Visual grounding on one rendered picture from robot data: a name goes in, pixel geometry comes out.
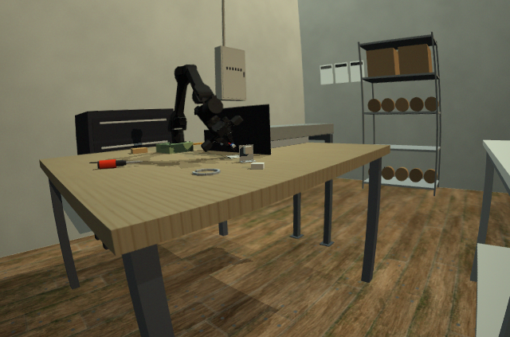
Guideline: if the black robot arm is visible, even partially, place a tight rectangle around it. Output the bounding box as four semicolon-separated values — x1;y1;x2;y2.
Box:
168;65;232;143

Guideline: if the small white block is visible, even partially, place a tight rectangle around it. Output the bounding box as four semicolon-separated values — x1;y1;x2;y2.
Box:
251;163;265;170

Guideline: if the red-handled screwdriver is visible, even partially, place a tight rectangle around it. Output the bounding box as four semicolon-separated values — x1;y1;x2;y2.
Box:
97;159;136;169

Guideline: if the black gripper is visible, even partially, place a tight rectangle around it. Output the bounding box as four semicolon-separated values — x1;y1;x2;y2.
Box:
201;115;243;152

